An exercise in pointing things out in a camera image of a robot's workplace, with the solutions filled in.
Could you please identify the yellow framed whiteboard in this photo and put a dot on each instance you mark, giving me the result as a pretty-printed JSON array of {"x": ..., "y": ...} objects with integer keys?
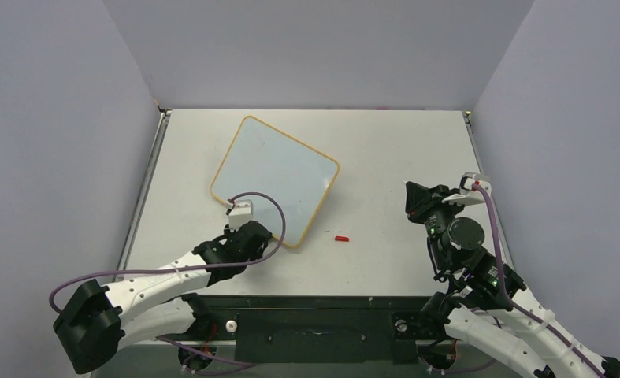
[{"x": 264, "y": 159}]

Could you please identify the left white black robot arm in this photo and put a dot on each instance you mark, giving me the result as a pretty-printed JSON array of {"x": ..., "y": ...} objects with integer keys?
[{"x": 100, "y": 319}]

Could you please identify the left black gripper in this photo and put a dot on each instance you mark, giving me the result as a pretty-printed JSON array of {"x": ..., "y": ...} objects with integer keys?
[{"x": 228, "y": 232}]

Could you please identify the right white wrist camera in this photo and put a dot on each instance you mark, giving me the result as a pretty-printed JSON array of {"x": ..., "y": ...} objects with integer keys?
[{"x": 468, "y": 194}]

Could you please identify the aluminium rail frame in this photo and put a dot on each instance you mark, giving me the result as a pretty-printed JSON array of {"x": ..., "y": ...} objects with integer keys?
[{"x": 453, "y": 358}]

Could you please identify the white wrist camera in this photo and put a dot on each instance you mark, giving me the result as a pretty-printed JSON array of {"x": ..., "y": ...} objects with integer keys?
[
  {"x": 468, "y": 194},
  {"x": 240, "y": 213}
]

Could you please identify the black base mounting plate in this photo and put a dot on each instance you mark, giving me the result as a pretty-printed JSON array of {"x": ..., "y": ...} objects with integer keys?
[{"x": 314, "y": 329}]

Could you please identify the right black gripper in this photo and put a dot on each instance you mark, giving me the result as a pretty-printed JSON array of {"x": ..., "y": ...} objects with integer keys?
[{"x": 427, "y": 203}]

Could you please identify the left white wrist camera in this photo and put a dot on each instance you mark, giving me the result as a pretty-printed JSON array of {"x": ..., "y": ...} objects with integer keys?
[{"x": 240, "y": 213}]

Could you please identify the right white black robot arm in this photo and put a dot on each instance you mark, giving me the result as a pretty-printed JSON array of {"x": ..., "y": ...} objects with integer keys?
[{"x": 487, "y": 304}]

